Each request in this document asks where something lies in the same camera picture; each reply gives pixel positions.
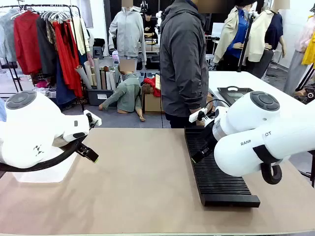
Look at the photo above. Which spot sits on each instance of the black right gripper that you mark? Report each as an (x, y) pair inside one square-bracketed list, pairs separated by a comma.
[(209, 142)]

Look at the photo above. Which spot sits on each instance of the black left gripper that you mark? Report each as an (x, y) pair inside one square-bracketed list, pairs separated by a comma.
[(80, 145)]

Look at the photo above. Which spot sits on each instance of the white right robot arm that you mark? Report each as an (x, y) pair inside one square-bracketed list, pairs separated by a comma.
[(246, 118)]

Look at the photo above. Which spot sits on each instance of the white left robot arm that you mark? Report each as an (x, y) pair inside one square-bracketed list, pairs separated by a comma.
[(29, 127)]

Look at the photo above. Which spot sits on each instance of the black slotted PCB rack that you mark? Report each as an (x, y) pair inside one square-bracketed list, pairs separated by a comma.
[(216, 182)]

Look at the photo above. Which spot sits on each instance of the clear plastic box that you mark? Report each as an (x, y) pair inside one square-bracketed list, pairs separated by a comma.
[(46, 172)]

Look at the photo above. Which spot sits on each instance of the dark grey storage bin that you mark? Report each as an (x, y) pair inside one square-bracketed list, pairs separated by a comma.
[(98, 97)]

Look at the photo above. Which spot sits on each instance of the dark blue hanging garment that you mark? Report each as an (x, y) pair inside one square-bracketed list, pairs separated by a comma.
[(64, 91)]

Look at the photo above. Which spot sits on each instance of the cardboard box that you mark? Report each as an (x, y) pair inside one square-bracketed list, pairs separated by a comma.
[(152, 103)]

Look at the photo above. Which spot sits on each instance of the mannequin torso in green jacket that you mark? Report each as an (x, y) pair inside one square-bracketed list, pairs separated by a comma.
[(128, 93)]

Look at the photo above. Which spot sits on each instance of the rolls of paper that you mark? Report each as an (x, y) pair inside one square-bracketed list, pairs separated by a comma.
[(103, 76)]

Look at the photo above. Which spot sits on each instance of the red cloth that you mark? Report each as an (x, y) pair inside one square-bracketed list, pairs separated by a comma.
[(152, 84)]

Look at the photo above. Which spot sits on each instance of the pile of clothes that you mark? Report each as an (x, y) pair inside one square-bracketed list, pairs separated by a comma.
[(43, 84)]

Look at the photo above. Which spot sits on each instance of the white table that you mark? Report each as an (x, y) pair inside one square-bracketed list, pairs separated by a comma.
[(248, 79)]

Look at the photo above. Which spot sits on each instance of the person in grey jacket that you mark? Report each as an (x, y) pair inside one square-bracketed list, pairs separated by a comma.
[(183, 61)]

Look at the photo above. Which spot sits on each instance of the long red hanging dress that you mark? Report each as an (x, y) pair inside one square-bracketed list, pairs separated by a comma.
[(67, 61)]

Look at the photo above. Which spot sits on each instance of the light blue cloth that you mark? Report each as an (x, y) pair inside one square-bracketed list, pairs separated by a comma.
[(2, 110)]

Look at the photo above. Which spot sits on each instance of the dark grey hanging garment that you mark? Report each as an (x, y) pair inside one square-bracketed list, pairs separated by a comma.
[(46, 49)]

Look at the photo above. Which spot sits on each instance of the cream hanging garment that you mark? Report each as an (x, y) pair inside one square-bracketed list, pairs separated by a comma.
[(80, 34)]

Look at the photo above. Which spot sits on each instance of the black tripod pole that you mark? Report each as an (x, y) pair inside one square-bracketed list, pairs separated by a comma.
[(246, 41)]

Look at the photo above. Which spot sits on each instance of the mannequin in beige coat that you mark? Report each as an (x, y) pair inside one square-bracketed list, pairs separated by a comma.
[(233, 34)]

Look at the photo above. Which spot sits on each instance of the mannequin in pink top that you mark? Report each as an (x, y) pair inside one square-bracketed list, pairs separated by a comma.
[(295, 68)]

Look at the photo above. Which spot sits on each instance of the red hanging jacket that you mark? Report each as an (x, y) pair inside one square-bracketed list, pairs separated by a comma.
[(27, 41)]

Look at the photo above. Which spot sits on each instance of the mannequin in grey hoodie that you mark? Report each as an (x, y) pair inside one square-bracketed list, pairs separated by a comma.
[(128, 29)]

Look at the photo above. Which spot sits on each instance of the mannequin in cream jacket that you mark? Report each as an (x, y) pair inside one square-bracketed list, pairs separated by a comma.
[(263, 37)]

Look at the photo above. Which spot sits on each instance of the seated person in black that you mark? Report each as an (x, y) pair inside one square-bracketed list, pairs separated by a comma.
[(149, 24)]

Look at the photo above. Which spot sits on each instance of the black clothes rack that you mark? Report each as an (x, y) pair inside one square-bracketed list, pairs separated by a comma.
[(78, 14)]

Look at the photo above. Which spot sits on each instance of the light grey hanging garment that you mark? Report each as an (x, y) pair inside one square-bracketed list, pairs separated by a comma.
[(7, 34)]

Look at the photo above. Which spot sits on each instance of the yellow garment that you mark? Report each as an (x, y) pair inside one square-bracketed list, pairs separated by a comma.
[(310, 49)]

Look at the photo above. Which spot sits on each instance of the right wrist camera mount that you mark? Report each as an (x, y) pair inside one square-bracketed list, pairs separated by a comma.
[(194, 117)]

